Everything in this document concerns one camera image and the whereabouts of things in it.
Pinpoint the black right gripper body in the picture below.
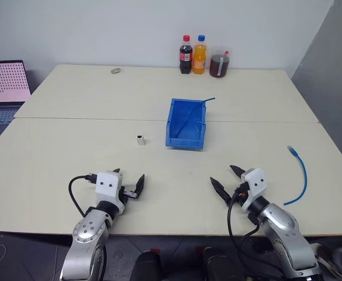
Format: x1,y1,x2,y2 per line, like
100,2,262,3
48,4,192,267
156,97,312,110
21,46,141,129
232,181,250,210

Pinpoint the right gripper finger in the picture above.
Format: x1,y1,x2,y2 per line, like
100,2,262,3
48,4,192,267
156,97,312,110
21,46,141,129
229,165,247,180
209,176,233,207

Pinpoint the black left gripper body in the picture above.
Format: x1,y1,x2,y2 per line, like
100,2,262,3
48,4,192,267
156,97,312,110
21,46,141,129
120,186,136,204

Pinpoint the blue plastic storage bin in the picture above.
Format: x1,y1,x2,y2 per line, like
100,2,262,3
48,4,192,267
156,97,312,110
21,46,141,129
165,98,208,151

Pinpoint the dark rounded shape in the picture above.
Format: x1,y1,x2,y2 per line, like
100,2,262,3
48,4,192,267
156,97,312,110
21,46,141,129
129,248,163,281
202,246,249,281

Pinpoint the clear cup of dark liquid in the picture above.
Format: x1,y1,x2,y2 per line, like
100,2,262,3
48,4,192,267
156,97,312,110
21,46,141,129
208,45,233,79

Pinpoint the orange soda bottle blue cap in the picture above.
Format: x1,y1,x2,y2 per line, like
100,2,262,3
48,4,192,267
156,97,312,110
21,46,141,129
192,35,208,76

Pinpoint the cola bottle with red cap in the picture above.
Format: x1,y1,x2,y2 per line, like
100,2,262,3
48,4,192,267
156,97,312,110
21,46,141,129
178,35,194,75

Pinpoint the open laptop with pink screen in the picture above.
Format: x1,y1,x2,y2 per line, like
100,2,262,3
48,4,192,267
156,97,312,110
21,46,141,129
0,60,32,145

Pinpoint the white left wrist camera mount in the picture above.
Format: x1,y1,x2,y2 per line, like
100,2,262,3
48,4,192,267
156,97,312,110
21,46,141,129
95,172,126,216

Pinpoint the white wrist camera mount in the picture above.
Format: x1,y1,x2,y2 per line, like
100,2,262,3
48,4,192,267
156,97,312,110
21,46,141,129
95,172,126,216
240,168,266,212

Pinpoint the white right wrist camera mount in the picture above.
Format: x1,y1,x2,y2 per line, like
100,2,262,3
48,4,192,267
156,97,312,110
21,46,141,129
240,168,266,212

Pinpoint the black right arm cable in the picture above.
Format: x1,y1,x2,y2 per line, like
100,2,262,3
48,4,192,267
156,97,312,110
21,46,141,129
227,189,279,281

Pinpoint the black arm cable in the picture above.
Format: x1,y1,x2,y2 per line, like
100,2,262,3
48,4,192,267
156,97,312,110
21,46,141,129
68,174,99,218
227,189,279,281

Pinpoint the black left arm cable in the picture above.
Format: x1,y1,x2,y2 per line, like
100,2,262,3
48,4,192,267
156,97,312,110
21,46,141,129
68,174,99,218

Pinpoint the blue ethernet cable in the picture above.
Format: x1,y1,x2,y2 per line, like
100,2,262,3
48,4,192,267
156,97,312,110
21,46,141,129
283,145,308,206

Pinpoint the thin blue cable piece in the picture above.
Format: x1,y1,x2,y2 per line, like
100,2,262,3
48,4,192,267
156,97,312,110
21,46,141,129
175,97,216,138

